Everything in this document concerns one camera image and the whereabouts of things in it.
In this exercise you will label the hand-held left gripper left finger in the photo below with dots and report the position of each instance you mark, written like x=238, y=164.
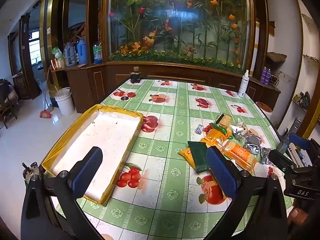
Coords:
x=87, y=172

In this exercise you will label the red candy packet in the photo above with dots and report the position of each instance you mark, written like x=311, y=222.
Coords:
x=207, y=129

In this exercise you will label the person's right hand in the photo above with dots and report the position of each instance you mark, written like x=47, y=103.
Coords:
x=296, y=216

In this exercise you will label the orange cracker packet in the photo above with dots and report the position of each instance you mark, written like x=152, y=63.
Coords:
x=240, y=155

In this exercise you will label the red head broom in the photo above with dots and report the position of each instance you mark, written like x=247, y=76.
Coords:
x=46, y=113

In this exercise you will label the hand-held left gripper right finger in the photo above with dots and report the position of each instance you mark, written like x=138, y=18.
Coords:
x=222, y=172

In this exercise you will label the barred window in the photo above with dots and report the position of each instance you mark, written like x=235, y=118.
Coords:
x=34, y=50

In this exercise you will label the dark tool bundle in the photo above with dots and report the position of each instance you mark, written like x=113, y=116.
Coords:
x=303, y=99

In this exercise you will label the yellow-edged white tray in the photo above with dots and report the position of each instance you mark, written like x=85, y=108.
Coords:
x=100, y=135

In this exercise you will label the orange snack packet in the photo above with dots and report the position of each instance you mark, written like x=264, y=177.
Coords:
x=186, y=155

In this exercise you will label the brown round stool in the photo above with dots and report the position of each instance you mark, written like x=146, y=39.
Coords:
x=263, y=106

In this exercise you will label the wooden chair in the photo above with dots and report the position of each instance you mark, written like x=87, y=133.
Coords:
x=7, y=110

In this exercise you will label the dark glass bottle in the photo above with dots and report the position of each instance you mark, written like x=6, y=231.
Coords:
x=135, y=76

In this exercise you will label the yellow printed snack packet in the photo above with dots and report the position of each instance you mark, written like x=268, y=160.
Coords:
x=216, y=136

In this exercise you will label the brown wooden cabinet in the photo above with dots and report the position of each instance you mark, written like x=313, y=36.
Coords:
x=100, y=80

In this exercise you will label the blue white wrapped candy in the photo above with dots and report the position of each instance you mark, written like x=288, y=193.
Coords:
x=198, y=130

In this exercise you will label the green snack bag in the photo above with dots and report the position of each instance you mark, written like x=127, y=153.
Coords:
x=57, y=53

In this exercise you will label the brown cardboard piece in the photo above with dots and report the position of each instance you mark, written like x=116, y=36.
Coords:
x=275, y=56

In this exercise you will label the white spray bottle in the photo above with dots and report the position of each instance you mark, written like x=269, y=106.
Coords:
x=243, y=83

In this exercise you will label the silver foil snack packet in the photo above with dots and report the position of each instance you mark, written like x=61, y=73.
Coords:
x=265, y=155
x=252, y=143

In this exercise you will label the gold trimmed pillar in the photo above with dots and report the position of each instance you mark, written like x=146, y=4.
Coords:
x=46, y=42

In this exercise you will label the blue thermos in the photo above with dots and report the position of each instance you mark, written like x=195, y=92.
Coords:
x=82, y=51

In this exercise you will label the glass flower display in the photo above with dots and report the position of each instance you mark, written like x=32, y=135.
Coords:
x=180, y=22

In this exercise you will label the grey thermos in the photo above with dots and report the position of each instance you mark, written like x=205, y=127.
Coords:
x=69, y=53

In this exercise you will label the fruit print green tablecloth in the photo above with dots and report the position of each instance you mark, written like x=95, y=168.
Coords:
x=175, y=130

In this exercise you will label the metal can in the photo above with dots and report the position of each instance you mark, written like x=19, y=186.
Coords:
x=297, y=123

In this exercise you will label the orange box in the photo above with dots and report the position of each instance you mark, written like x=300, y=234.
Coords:
x=56, y=63

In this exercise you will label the woven wicker basket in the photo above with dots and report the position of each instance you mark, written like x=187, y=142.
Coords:
x=21, y=86

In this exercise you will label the dark green snack packet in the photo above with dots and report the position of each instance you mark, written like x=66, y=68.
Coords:
x=200, y=158

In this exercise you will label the white plastic bucket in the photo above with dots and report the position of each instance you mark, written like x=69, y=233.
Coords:
x=64, y=101

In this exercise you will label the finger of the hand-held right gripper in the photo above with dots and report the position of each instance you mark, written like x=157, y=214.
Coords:
x=282, y=158
x=298, y=141

